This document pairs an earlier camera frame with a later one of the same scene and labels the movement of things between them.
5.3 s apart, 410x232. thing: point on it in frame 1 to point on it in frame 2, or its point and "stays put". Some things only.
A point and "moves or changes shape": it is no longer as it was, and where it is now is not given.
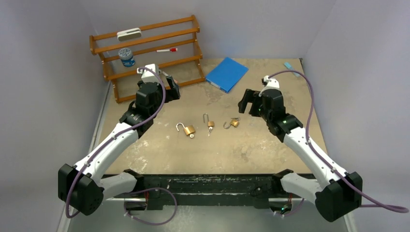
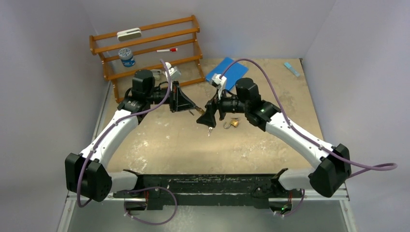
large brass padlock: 188,130 to 199,109
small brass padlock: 234,123 stays put
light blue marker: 289,67 stays put
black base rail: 162,191 stays put
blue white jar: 126,57 stays put
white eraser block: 129,34 stays put
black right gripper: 250,96 to 208,118
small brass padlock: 210,123 moves or changes shape
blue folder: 226,74 stays put
